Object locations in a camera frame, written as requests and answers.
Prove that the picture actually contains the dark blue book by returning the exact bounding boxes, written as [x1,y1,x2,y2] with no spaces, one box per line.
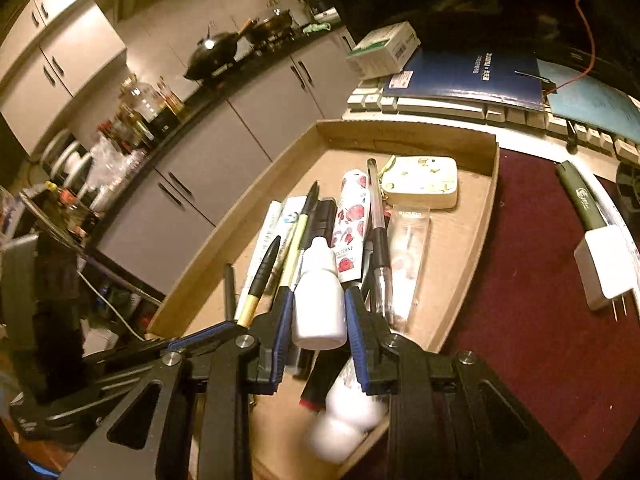
[383,49,544,112]

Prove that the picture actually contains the white green box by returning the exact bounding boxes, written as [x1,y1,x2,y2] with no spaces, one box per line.
[346,21,421,80]

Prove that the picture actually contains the white kitchen cabinets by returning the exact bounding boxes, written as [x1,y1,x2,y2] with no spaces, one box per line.
[90,27,358,298]

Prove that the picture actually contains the black gel pen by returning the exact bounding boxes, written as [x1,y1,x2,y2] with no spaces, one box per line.
[276,181,320,298]

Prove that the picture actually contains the white strawberry print tube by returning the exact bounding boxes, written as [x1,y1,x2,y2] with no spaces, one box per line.
[332,169,370,284]

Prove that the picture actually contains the brown cardboard tray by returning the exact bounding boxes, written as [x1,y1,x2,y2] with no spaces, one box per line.
[146,118,501,480]

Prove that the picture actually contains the thin black stick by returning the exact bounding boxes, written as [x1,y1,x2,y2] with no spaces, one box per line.
[224,263,236,321]

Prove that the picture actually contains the yellow black pen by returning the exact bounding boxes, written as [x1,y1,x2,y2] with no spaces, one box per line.
[236,235,281,327]

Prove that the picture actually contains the black small fan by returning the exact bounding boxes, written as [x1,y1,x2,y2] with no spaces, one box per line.
[616,164,639,212]

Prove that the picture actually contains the cream cartoon keychain case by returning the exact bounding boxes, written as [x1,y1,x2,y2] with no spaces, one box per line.
[378,155,458,209]

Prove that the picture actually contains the black marker red cap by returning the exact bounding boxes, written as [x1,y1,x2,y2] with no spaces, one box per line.
[299,344,350,412]

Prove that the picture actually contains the black wok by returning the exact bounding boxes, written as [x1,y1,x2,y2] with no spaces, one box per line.
[184,18,255,81]

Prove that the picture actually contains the light blue folder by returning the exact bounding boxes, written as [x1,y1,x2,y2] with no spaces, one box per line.
[537,60,639,142]

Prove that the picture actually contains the clear ballpoint pen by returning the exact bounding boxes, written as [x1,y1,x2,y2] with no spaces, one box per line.
[367,158,395,325]

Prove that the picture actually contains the small white dropper bottle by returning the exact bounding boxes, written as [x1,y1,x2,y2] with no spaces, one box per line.
[292,236,347,351]

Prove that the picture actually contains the beige keyboard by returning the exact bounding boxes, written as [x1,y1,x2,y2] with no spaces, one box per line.
[347,84,639,166]

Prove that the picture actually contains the white paint marker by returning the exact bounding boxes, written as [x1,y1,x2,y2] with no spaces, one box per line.
[597,182,639,310]

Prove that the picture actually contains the white power adapter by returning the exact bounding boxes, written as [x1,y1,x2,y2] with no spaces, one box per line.
[574,226,638,321]

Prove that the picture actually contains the thick black marker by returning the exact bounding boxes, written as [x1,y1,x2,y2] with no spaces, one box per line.
[303,197,337,249]

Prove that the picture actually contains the dark red table cloth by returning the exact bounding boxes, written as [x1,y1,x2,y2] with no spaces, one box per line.
[442,150,639,479]

